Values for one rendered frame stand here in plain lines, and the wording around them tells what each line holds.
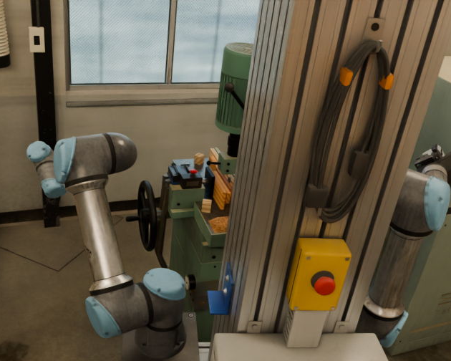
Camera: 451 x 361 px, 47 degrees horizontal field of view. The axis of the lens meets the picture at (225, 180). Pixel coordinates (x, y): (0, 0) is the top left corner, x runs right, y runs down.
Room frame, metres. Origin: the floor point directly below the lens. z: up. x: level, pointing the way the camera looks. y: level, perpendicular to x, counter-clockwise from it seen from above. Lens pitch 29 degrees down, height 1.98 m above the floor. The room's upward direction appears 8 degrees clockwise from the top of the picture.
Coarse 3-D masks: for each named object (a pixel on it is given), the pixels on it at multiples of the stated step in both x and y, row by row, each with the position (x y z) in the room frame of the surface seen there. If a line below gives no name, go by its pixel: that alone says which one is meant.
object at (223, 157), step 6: (222, 156) 1.86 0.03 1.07; (228, 156) 1.86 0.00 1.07; (222, 162) 1.84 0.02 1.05; (228, 162) 1.84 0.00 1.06; (234, 162) 1.85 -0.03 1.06; (222, 168) 1.84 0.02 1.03; (228, 168) 1.84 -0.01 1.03; (234, 168) 1.85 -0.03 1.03; (222, 174) 1.83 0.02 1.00; (228, 174) 1.84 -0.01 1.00
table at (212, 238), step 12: (204, 168) 2.05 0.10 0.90; (168, 204) 1.76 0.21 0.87; (216, 204) 1.76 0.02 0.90; (228, 204) 1.78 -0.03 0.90; (180, 216) 1.72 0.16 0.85; (192, 216) 1.74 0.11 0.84; (204, 216) 1.66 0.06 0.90; (216, 216) 1.67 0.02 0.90; (204, 228) 1.62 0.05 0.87; (216, 240) 1.56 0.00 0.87
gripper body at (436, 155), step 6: (438, 150) 1.57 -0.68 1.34; (420, 156) 1.59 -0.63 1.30; (426, 156) 1.59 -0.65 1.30; (432, 156) 1.55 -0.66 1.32; (438, 156) 1.54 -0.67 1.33; (414, 162) 1.57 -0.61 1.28; (420, 162) 1.55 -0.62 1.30; (426, 162) 1.54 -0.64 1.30; (432, 162) 1.54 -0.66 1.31; (420, 168) 1.53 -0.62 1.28
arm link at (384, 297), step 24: (408, 168) 1.13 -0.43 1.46; (408, 192) 1.06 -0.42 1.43; (432, 192) 1.05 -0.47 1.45; (408, 216) 1.04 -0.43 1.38; (432, 216) 1.02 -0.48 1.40; (408, 240) 1.06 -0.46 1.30; (384, 264) 1.08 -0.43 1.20; (408, 264) 1.07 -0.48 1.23; (384, 288) 1.08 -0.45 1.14; (384, 312) 1.07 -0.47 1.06; (384, 336) 1.06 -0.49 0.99
